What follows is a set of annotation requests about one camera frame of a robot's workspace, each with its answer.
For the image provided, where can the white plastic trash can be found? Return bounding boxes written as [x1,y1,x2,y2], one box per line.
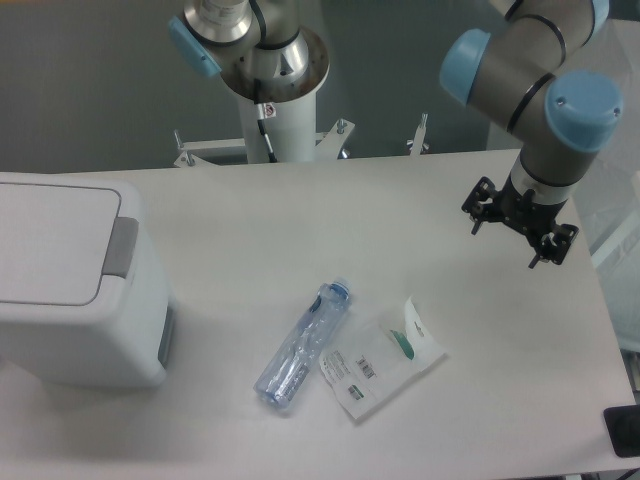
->
[1,173,174,388]

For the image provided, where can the black cable on pedestal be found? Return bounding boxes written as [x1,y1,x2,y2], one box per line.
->
[252,79,279,164]

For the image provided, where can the white trash can lid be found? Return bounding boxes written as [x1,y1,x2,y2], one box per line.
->
[1,175,143,306]

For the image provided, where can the black object at table edge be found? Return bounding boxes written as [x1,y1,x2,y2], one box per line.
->
[603,405,639,458]

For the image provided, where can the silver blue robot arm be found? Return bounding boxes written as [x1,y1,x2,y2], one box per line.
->
[168,1,623,264]

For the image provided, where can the white plastic packaging bag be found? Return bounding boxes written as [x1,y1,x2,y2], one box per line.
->
[320,298,447,423]

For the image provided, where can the clear empty plastic bottle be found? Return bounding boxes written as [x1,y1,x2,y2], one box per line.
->
[254,277,351,410]

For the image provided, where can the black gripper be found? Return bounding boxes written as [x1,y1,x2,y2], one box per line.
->
[462,176,579,269]

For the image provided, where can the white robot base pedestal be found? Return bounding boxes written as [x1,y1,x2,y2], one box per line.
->
[174,27,355,167]

